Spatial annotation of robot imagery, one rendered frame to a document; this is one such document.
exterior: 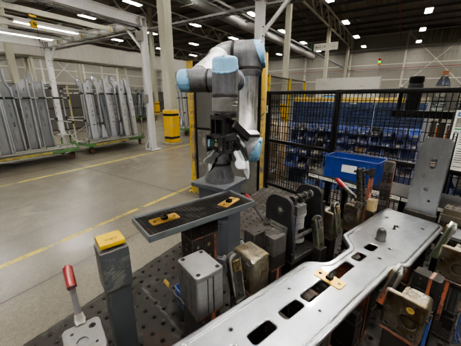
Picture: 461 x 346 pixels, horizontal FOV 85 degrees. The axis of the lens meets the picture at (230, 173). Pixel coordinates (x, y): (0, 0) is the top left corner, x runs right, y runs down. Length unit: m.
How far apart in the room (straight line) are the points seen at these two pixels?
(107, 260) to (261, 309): 0.40
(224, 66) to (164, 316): 0.91
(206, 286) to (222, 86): 0.52
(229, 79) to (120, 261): 0.55
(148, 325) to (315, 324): 0.64
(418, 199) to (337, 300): 0.79
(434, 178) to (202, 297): 1.10
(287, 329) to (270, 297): 0.10
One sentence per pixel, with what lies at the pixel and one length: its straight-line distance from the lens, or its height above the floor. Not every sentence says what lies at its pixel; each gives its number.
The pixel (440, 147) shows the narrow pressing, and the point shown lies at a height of 1.30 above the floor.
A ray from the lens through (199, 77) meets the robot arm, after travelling 0.86.
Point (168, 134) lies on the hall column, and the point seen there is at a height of 0.33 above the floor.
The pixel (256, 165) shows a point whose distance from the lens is 3.43.
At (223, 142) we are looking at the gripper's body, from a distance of 0.74.
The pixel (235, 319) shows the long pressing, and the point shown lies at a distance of 0.69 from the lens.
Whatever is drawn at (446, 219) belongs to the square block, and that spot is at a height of 1.01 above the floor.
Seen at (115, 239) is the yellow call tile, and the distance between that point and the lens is 0.72.
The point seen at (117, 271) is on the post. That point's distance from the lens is 0.74.
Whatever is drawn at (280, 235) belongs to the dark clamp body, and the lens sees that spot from 0.85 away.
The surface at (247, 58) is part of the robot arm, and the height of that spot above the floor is 1.66.
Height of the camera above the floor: 1.50
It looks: 17 degrees down
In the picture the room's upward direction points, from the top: straight up
